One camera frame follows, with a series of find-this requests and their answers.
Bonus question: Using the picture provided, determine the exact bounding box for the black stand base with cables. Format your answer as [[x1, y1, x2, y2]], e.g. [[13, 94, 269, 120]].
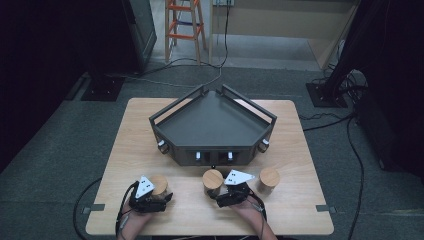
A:
[[305, 81, 348, 108]]

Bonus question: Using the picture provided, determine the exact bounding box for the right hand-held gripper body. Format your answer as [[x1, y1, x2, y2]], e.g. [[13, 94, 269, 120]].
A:
[[216, 169, 256, 208]]

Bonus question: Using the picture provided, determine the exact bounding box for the light wooden cabinet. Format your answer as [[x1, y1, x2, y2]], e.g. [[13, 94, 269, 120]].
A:
[[209, 0, 361, 70]]

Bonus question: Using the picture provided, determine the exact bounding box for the left hand-held gripper cable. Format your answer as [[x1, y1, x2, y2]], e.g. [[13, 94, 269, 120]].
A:
[[114, 181, 139, 240]]

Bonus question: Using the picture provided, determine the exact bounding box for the wooden ladder with orange braces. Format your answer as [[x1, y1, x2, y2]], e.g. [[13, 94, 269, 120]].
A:
[[164, 0, 208, 65]]

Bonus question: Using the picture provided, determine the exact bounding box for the black hanging cable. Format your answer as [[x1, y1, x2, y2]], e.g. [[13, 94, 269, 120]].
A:
[[139, 0, 232, 77]]

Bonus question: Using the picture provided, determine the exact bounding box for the right hand-held gripper cable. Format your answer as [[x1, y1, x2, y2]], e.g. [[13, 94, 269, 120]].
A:
[[246, 191, 268, 240]]

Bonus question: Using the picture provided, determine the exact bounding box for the black corner shelf rack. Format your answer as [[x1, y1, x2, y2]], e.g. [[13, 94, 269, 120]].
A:
[[148, 83, 278, 169]]

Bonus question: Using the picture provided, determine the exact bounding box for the dark equipment box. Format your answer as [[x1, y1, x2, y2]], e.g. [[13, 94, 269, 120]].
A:
[[354, 89, 424, 176]]

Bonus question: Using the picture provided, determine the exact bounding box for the glass jar with green contents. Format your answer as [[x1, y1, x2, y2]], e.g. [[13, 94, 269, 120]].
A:
[[202, 168, 225, 198]]

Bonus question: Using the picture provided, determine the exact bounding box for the person's right hand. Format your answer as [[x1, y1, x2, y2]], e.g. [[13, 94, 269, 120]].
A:
[[229, 196, 264, 223]]

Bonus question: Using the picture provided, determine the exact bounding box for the glass jar with brown contents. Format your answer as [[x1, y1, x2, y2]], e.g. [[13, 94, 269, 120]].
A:
[[257, 167, 281, 196]]

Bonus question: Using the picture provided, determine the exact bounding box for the black square stand base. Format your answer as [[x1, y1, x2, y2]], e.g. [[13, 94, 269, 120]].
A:
[[80, 74, 126, 102]]

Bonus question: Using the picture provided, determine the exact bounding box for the person's left hand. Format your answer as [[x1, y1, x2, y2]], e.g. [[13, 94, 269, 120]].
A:
[[119, 204, 154, 228]]

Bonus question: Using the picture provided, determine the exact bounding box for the hand-held gripper cable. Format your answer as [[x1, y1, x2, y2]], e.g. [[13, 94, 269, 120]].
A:
[[246, 191, 268, 240], [114, 181, 139, 240]]

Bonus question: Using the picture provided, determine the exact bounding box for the long black floor cable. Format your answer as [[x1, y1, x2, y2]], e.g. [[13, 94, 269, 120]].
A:
[[298, 111, 366, 240]]

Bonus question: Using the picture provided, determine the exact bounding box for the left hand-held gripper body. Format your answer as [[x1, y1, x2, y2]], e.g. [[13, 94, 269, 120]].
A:
[[129, 175, 167, 213]]

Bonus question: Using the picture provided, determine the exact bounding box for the grey table edge bracket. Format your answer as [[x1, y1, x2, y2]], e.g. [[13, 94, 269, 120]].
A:
[[315, 204, 337, 214], [81, 203, 106, 215]]

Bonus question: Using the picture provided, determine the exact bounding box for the glass jar with pale beans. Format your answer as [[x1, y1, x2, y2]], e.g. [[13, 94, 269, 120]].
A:
[[150, 175, 172, 201]]

